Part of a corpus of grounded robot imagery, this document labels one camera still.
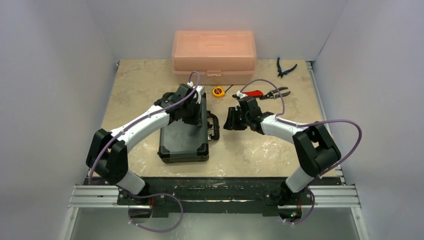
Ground black poker set case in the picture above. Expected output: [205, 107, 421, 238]
[157, 93, 220, 164]

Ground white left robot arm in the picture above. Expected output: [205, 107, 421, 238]
[85, 83, 206, 205]

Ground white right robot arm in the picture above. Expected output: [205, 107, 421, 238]
[223, 93, 342, 204]

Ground red utility knife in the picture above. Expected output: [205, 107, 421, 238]
[232, 90, 264, 100]

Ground yellow tape measure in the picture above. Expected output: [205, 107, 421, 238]
[212, 84, 234, 98]

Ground orange plastic toolbox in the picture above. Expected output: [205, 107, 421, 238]
[171, 30, 257, 85]

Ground black wire stripper pliers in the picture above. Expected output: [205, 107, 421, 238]
[259, 86, 291, 100]

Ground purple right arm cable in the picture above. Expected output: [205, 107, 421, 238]
[239, 78, 363, 226]

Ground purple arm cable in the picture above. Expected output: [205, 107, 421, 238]
[239, 78, 363, 226]
[87, 71, 184, 233]

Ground blue handled pliers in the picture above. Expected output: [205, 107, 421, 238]
[276, 56, 298, 79]

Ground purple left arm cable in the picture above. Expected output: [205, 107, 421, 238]
[87, 71, 184, 233]

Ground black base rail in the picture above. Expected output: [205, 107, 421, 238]
[69, 177, 360, 220]

